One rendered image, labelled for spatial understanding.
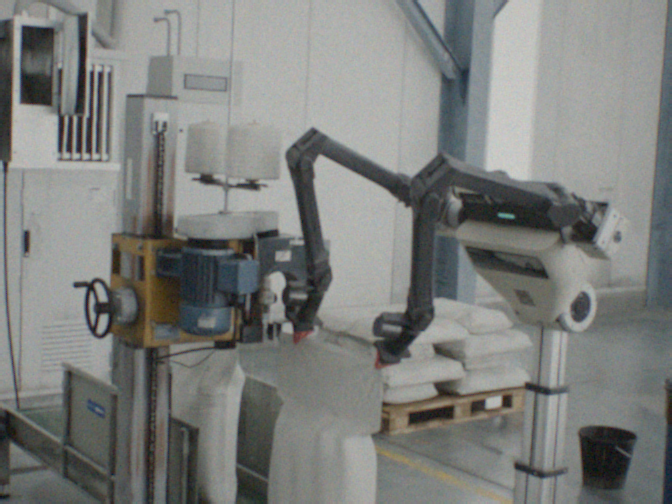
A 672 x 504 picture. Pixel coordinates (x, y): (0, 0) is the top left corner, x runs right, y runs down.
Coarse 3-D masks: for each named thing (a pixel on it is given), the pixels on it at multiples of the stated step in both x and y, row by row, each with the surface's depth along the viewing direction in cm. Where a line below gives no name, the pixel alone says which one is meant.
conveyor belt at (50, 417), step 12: (24, 408) 469; (36, 408) 470; (48, 408) 471; (60, 408) 472; (36, 420) 451; (48, 420) 452; (60, 420) 453; (48, 432) 434; (60, 432) 435; (240, 492) 373; (252, 492) 373
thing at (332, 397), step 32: (288, 352) 326; (320, 352) 311; (352, 352) 299; (288, 384) 326; (320, 384) 311; (352, 384) 300; (288, 416) 316; (320, 416) 308; (352, 416) 300; (288, 448) 312; (320, 448) 298; (352, 448) 295; (288, 480) 312; (320, 480) 298; (352, 480) 294
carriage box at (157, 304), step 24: (120, 240) 313; (168, 240) 304; (240, 240) 318; (120, 264) 319; (144, 264) 300; (144, 288) 301; (168, 288) 305; (144, 312) 301; (168, 312) 306; (120, 336) 314; (144, 336) 302; (192, 336) 312; (216, 336) 317
